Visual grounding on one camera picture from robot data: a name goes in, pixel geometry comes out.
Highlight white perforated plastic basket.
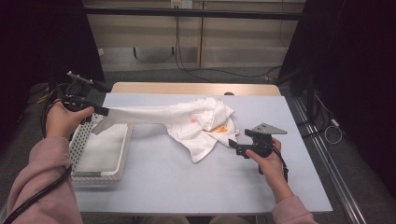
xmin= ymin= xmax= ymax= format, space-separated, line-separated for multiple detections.
xmin=68 ymin=113 xmax=135 ymax=185

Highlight black horizontal bar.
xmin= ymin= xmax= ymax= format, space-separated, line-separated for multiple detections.
xmin=83 ymin=7 xmax=304 ymax=21

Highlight yellow floor cable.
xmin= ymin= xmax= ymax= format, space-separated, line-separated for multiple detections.
xmin=35 ymin=87 xmax=50 ymax=105

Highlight person's right leg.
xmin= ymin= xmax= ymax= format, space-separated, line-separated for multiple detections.
xmin=209 ymin=214 xmax=260 ymax=224

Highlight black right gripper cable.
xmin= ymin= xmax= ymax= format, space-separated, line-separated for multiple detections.
xmin=269 ymin=143 xmax=290 ymax=184

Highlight dark curtain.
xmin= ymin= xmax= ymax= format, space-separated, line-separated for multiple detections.
xmin=278 ymin=0 xmax=396 ymax=200
xmin=0 ymin=0 xmax=106 ymax=147

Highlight person's right hand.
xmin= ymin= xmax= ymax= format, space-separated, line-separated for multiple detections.
xmin=246 ymin=138 xmax=290 ymax=189

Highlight person's left hand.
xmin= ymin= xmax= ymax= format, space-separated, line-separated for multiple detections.
xmin=45 ymin=100 xmax=95 ymax=141

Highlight metal floor rail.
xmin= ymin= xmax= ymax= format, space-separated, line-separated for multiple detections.
xmin=0 ymin=105 xmax=68 ymax=224
xmin=292 ymin=96 xmax=368 ymax=224

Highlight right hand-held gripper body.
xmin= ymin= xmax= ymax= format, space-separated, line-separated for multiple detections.
xmin=235 ymin=122 xmax=289 ymax=160

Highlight white cable with adapter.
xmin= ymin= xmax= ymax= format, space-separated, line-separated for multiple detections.
xmin=314 ymin=92 xmax=344 ymax=145

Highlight black metal stand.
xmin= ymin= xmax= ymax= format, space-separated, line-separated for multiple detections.
xmin=274 ymin=66 xmax=316 ymax=122
xmin=46 ymin=66 xmax=110 ymax=127

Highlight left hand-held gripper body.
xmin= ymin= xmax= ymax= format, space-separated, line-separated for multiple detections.
xmin=61 ymin=71 xmax=95 ymax=113

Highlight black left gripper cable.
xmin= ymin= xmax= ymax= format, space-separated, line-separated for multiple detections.
xmin=1 ymin=82 xmax=74 ymax=224

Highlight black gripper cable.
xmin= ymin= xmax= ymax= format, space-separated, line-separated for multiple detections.
xmin=269 ymin=143 xmax=290 ymax=184
xmin=1 ymin=82 xmax=74 ymax=224

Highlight black wall cable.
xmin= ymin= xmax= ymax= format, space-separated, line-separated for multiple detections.
xmin=175 ymin=7 xmax=216 ymax=83
xmin=178 ymin=55 xmax=283 ymax=78

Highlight white baby shirt chick print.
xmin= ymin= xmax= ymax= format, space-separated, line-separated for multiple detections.
xmin=92 ymin=96 xmax=240 ymax=164

